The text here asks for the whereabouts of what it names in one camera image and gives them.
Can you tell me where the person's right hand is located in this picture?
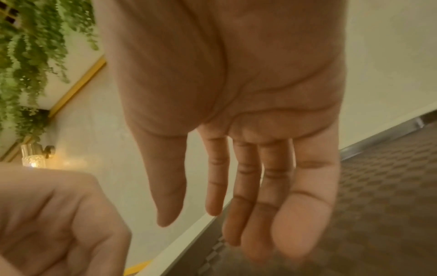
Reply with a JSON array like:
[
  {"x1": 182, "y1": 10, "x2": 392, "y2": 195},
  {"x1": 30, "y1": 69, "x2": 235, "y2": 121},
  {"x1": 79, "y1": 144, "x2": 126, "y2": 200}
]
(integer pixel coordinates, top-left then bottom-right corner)
[{"x1": 91, "y1": 0, "x2": 348, "y2": 263}]

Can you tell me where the person's left hand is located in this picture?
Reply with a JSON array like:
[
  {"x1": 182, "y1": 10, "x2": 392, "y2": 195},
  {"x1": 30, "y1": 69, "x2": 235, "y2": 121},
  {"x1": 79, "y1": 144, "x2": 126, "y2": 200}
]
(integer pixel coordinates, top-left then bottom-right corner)
[{"x1": 0, "y1": 161, "x2": 133, "y2": 276}]

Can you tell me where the brown plastic tray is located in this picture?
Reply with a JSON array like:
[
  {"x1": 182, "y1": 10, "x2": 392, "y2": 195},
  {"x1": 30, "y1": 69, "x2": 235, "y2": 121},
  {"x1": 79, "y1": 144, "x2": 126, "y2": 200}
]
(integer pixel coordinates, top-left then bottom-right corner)
[{"x1": 163, "y1": 109, "x2": 437, "y2": 276}]

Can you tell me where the hanging green plant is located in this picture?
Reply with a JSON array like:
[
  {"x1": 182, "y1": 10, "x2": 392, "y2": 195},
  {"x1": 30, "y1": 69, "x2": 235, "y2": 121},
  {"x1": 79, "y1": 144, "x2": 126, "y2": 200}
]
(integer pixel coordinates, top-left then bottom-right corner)
[{"x1": 0, "y1": 0, "x2": 102, "y2": 146}]

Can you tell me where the ceiling vent grille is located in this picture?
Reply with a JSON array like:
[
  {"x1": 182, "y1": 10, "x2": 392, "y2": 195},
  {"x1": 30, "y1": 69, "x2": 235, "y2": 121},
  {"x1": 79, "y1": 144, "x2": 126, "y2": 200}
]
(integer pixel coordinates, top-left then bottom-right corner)
[{"x1": 0, "y1": 0, "x2": 20, "y2": 26}]

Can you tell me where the glass wall lamp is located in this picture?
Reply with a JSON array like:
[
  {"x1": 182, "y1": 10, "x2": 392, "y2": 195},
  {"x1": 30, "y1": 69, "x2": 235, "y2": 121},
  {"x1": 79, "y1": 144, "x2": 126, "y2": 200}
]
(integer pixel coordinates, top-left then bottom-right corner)
[{"x1": 20, "y1": 142, "x2": 56, "y2": 169}]

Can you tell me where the yellow wall trim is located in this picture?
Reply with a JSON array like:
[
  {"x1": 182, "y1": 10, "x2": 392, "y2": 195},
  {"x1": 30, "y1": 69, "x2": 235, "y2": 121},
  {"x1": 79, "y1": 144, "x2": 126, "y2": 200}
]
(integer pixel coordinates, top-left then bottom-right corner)
[{"x1": 0, "y1": 55, "x2": 107, "y2": 162}]

